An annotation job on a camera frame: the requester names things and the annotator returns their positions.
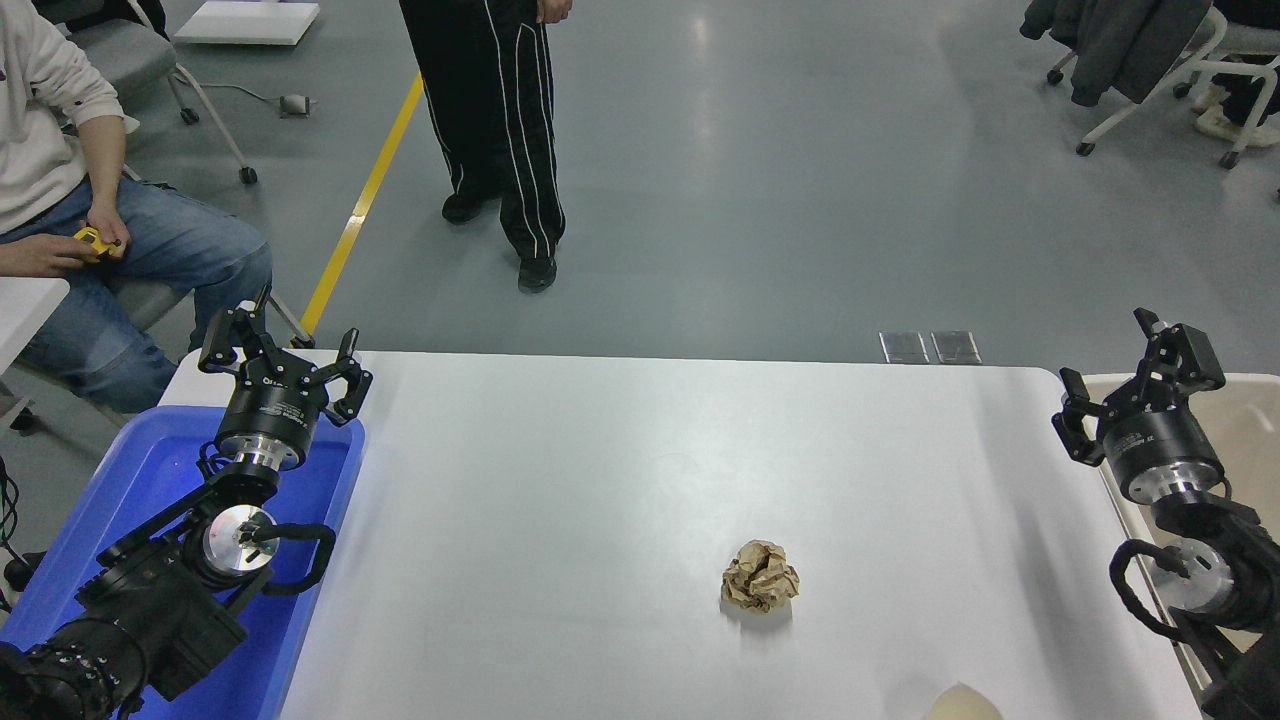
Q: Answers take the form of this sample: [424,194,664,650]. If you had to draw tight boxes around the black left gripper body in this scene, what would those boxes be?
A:
[216,365,331,453]

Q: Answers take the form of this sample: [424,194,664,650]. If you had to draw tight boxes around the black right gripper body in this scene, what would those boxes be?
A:
[1098,398,1226,493]

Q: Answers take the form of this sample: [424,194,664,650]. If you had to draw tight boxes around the cream paper cup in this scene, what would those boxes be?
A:
[922,682,1004,720]

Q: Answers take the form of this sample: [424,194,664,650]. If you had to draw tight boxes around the person's right hand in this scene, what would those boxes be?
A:
[0,233,99,280]

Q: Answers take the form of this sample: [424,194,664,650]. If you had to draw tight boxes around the large pale bin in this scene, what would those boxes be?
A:
[1078,373,1280,720]

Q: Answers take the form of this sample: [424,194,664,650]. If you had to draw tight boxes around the grey seat chair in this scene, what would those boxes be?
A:
[100,275,317,351]

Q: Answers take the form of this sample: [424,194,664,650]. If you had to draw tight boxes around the blue plastic tray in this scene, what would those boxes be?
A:
[0,405,367,720]

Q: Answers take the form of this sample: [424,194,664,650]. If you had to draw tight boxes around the white side table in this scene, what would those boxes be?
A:
[0,277,71,377]

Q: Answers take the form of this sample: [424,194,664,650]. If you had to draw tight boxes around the small grey floor device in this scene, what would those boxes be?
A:
[190,83,318,120]

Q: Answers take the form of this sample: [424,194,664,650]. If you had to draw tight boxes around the person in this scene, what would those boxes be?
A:
[1193,0,1280,150]
[398,0,574,295]
[0,0,274,416]

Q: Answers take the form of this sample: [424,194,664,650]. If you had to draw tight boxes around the white framed chair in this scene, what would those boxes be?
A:
[1045,5,1231,158]
[1175,20,1280,170]

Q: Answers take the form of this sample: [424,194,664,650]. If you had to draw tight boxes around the grey office chair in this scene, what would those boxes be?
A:
[35,0,259,187]

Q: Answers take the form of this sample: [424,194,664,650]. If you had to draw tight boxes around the dark grey jacket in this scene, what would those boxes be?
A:
[1020,0,1214,109]

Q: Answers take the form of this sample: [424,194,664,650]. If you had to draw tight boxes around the white flat board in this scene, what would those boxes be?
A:
[173,0,322,47]

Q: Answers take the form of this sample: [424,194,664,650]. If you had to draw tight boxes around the crumpled tan paper ball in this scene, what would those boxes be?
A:
[721,540,801,614]

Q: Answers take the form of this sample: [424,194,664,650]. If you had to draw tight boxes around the black cables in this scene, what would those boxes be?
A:
[0,455,46,613]

